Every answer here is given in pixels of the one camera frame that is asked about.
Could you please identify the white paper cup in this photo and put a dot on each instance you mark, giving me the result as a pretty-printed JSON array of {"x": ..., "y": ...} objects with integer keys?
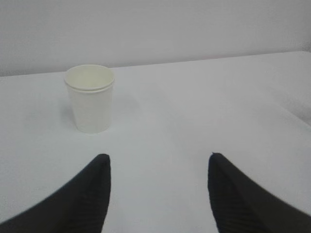
[{"x": 90, "y": 91}]

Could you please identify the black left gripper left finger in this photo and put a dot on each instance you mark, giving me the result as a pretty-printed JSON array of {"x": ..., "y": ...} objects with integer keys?
[{"x": 80, "y": 206}]

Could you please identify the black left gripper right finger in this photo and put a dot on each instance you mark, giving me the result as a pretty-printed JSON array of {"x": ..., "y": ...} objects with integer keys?
[{"x": 240, "y": 205}]

